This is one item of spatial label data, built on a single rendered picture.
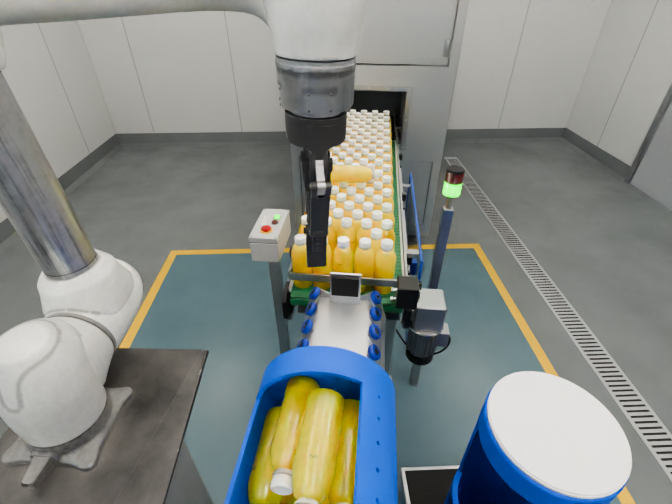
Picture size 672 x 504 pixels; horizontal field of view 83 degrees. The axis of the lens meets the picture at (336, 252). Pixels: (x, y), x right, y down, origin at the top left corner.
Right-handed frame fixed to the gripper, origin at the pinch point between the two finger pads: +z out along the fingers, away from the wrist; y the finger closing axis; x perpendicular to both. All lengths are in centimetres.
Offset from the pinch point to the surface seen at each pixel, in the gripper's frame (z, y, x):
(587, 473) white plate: 43, 21, 50
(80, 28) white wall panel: 23, -483, -216
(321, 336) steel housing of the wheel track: 55, -30, 5
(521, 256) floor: 144, -170, 183
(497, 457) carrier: 47, 14, 36
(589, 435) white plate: 43, 14, 56
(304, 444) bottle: 29.7, 14.8, -3.6
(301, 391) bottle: 33.4, 2.4, -3.2
